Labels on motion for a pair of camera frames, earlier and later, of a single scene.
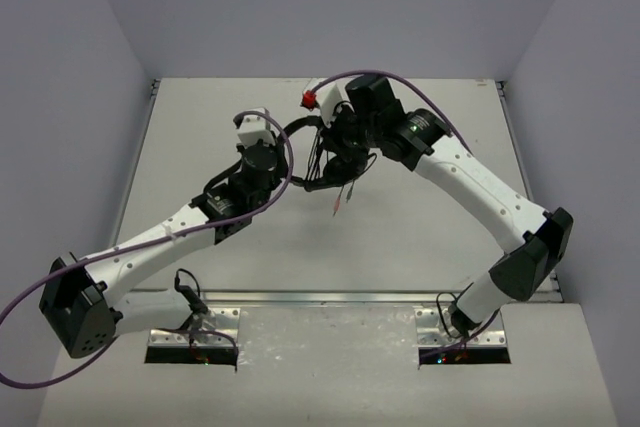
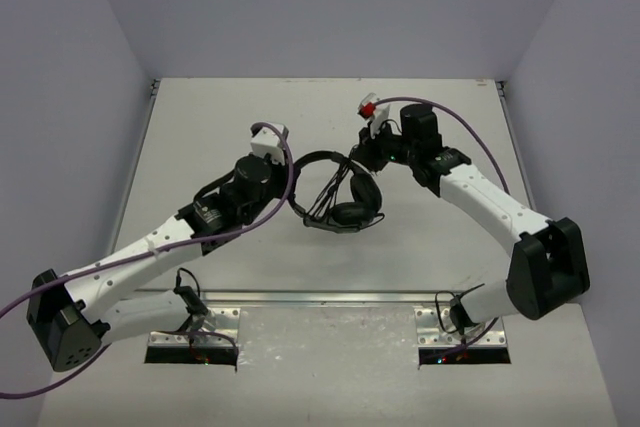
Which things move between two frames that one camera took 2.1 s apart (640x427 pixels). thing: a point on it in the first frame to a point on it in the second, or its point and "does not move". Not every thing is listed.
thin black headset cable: (349, 183) to (326, 204)
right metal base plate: (435, 329) does not move
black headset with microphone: (341, 169) to (346, 217)
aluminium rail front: (171, 296) does not move
